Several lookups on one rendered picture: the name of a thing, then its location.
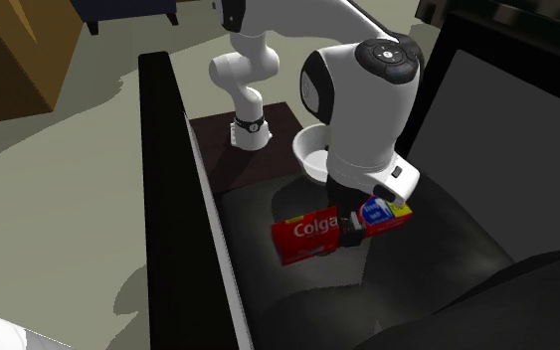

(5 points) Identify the black sofa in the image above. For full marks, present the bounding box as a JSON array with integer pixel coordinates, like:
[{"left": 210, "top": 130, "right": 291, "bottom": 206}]
[{"left": 136, "top": 10, "right": 560, "bottom": 350}]

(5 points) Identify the dark brown robot stand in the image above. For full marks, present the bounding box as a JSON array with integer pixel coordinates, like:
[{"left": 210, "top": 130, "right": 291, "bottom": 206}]
[{"left": 189, "top": 101, "right": 332, "bottom": 196}]

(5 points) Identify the red toothpaste box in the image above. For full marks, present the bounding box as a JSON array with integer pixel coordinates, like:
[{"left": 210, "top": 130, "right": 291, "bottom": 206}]
[{"left": 271, "top": 194, "right": 414, "bottom": 267}]

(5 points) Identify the white bowl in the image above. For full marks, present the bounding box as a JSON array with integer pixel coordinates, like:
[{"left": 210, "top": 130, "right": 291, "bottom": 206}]
[{"left": 291, "top": 122, "right": 340, "bottom": 186}]

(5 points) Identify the brown wooden cabinet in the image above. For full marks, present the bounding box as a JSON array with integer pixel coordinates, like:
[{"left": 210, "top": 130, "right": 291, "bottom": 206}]
[{"left": 0, "top": 0, "right": 85, "bottom": 128}]

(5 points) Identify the dark blue armchair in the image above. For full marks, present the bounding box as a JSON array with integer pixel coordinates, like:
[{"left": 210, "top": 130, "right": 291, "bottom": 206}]
[{"left": 69, "top": 0, "right": 180, "bottom": 37}]

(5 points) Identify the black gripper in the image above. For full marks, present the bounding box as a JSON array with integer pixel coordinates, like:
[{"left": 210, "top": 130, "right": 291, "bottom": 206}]
[{"left": 326, "top": 180, "right": 374, "bottom": 250}]

